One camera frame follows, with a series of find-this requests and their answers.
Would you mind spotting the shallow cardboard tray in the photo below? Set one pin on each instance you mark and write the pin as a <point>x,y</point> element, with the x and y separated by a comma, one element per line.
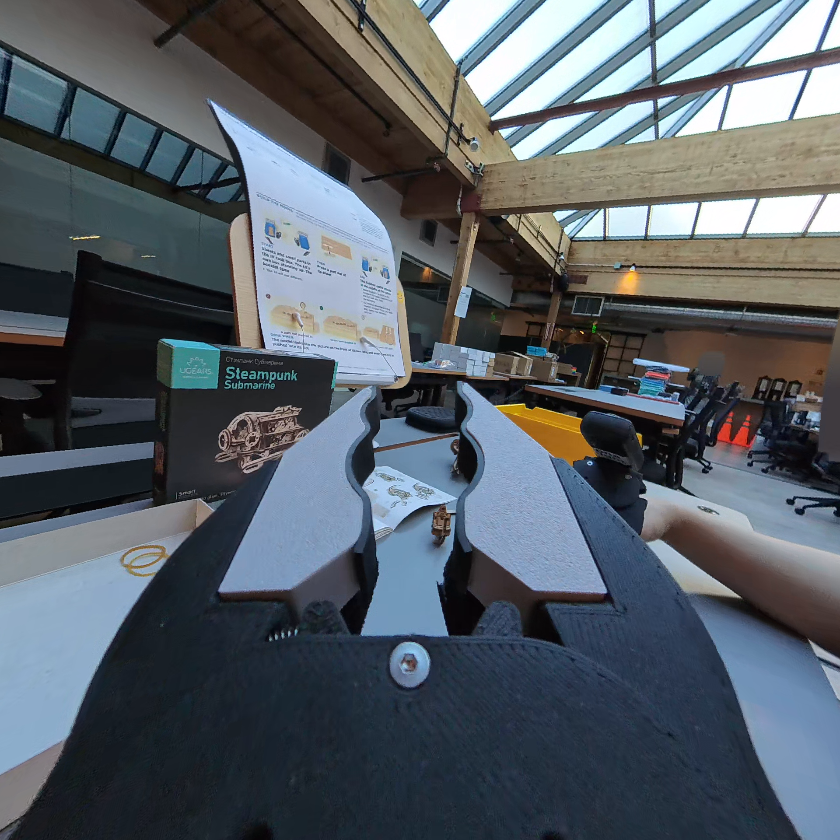
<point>65,623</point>

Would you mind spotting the wooden gear subassembly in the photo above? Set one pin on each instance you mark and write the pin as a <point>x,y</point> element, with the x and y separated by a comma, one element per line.
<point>454,459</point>

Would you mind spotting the white printed instruction sheet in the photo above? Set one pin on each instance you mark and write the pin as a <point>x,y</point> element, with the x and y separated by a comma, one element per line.
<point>308,249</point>

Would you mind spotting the black oval mesh pad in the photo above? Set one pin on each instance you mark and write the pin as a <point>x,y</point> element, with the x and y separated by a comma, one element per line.
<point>430,418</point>

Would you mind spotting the wall ventilation grille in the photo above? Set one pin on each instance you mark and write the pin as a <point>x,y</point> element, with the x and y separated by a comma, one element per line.
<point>587,305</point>

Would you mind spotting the small boxy wooden subassembly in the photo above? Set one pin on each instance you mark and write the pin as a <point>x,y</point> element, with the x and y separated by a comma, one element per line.
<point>441,525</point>

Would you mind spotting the open assembly instruction booklet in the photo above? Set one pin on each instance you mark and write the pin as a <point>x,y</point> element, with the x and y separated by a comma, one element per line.
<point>400,495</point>

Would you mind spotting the long white work table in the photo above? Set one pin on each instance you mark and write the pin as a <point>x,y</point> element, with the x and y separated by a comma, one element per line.
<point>610,400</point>

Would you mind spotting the orange traffic cone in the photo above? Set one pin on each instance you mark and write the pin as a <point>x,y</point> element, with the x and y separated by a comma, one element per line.
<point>743,433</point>
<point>725,432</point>

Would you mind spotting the stack of white boxes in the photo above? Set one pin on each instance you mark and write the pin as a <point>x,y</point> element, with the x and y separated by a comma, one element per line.
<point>459,358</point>

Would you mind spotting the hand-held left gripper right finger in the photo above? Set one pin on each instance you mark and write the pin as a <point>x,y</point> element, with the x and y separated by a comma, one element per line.
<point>525,525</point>

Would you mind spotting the yellow plastic bin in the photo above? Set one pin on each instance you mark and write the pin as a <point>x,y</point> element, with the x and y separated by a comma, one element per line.
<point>544,426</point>

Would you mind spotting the group of yellow rubber bands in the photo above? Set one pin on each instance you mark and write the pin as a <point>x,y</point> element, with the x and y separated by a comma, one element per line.
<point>123,562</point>

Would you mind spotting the person's right forearm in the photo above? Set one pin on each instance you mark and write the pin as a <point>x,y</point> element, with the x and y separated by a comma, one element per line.
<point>754,571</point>

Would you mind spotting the black teal model kit box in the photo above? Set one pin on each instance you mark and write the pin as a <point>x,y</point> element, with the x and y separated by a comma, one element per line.
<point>229,420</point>

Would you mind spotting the brown cardboard box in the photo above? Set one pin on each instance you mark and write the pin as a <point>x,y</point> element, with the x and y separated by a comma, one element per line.
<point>543,369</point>
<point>508,364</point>

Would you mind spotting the wooden document stand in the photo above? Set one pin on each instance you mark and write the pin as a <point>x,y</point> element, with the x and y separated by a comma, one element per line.
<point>243,295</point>

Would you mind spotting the black high-back office chair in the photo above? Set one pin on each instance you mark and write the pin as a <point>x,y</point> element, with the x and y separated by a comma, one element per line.
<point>131,328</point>

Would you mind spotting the stack of colourful trays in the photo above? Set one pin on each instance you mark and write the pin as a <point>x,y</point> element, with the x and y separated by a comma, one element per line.
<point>656,380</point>

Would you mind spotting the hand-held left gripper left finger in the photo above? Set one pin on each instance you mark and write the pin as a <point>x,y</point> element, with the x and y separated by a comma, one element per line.
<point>295,525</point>

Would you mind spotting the silver ventilation duct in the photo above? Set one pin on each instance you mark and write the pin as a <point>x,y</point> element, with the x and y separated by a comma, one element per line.
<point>722,313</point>

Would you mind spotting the white paper notice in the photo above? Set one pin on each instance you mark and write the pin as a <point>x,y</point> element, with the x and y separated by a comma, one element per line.
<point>464,302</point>

